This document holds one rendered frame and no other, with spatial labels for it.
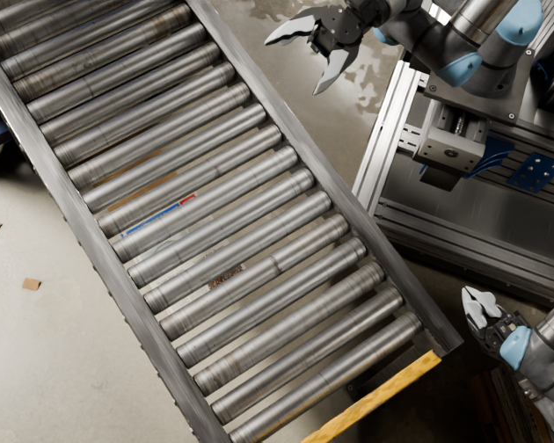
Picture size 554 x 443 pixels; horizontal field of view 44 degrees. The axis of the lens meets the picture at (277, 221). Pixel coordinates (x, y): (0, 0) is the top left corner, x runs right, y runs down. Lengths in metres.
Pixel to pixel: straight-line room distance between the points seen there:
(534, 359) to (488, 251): 0.86
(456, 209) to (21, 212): 1.41
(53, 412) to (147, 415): 0.28
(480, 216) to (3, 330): 1.52
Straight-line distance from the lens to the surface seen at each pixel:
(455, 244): 2.19
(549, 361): 1.39
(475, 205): 2.27
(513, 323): 1.50
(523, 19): 1.56
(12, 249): 2.39
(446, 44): 1.32
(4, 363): 2.29
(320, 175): 1.53
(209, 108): 1.59
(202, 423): 1.37
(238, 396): 1.38
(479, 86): 1.68
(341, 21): 1.18
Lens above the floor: 2.16
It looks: 68 degrees down
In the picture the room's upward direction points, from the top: 12 degrees clockwise
